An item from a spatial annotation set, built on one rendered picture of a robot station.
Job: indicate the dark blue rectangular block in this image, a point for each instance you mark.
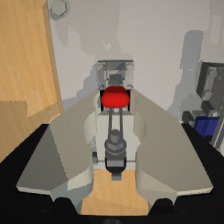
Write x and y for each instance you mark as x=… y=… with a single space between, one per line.
x=203 y=124

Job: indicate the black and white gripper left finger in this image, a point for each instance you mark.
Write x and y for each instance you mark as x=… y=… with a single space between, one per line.
x=54 y=161

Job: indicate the grey fixture plate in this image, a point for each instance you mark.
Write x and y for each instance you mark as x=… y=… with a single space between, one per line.
x=167 y=39

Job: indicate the red-handled toggle clamp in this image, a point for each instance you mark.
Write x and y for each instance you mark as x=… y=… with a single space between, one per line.
x=115 y=83

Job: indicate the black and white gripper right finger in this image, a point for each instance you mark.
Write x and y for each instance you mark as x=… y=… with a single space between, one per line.
x=174 y=161

